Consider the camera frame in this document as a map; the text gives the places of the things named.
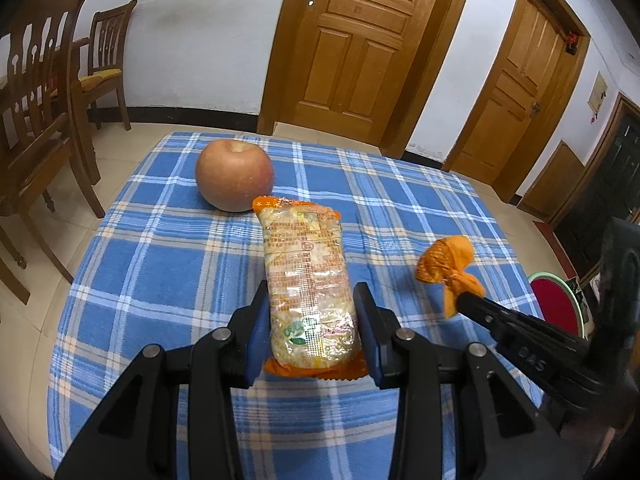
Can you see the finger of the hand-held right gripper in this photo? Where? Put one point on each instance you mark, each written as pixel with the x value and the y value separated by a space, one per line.
pixel 520 340

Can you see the wooden door with latch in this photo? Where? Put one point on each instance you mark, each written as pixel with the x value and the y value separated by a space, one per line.
pixel 520 95

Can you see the yellow seat cushion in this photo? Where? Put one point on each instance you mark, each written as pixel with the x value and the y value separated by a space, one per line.
pixel 100 77

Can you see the low wooden wall panel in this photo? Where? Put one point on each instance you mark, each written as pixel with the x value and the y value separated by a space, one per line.
pixel 555 180

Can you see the orange snack packet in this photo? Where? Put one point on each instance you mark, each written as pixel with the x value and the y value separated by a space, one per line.
pixel 310 280

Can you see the small wooden chair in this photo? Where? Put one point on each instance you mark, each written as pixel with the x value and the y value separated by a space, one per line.
pixel 107 35

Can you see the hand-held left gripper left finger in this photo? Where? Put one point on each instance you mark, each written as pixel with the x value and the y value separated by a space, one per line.
pixel 257 340

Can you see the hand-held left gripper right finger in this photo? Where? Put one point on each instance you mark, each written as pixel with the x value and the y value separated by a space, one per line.
pixel 367 340

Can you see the red bin with green rim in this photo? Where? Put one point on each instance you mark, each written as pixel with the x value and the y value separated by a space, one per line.
pixel 555 300

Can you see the orange plastic bag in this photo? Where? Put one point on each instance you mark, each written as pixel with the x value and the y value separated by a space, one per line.
pixel 445 260

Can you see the beige wall electric box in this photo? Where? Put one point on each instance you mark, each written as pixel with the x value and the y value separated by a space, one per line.
pixel 597 92

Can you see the wooden panel door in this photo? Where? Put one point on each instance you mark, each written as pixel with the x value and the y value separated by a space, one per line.
pixel 360 50

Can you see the apple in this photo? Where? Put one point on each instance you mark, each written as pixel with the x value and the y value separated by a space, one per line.
pixel 232 175

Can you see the large wooden chair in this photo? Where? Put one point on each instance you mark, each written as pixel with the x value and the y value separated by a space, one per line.
pixel 35 150

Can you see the blue plaid tablecloth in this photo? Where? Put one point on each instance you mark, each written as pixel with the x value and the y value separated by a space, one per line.
pixel 150 270

